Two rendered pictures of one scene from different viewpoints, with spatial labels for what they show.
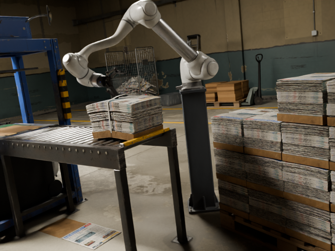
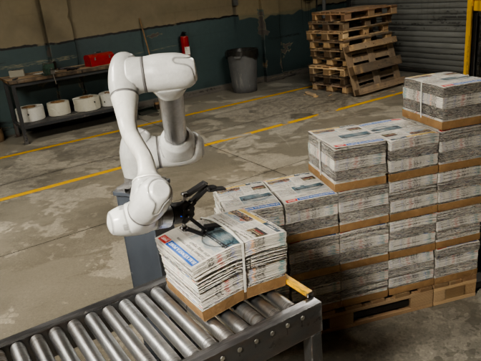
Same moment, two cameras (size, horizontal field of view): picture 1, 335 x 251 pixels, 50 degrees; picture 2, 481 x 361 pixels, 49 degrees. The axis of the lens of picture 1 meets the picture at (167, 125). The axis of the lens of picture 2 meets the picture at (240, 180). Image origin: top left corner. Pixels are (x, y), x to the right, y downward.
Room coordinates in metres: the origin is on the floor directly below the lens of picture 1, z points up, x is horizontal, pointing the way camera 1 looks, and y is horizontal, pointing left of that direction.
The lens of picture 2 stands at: (1.57, 1.83, 1.87)
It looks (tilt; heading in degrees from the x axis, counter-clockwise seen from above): 21 degrees down; 291
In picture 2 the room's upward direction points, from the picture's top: 6 degrees counter-clockwise
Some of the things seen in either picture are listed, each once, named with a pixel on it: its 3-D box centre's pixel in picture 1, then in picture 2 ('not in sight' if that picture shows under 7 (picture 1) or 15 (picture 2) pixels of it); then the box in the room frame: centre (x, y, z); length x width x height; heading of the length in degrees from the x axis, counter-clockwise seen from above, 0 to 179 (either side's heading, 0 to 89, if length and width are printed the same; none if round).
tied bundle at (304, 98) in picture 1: (319, 97); (345, 157); (1.98, -0.86, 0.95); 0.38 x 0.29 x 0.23; 123
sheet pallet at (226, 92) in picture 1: (223, 93); not in sight; (8.94, -1.49, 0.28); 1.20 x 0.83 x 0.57; 52
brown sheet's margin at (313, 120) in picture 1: (319, 112); (345, 172); (1.98, -0.86, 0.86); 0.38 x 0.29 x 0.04; 123
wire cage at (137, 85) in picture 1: (132, 78); not in sight; (10.48, 0.86, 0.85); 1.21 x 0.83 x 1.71; 52
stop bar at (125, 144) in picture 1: (146, 136); (274, 271); (2.11, 0.13, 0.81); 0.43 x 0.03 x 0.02; 142
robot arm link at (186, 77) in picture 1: (191, 67); (138, 152); (2.85, -0.23, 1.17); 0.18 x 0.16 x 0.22; 27
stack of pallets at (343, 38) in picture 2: not in sight; (351, 48); (2.84, -7.54, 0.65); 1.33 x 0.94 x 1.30; 56
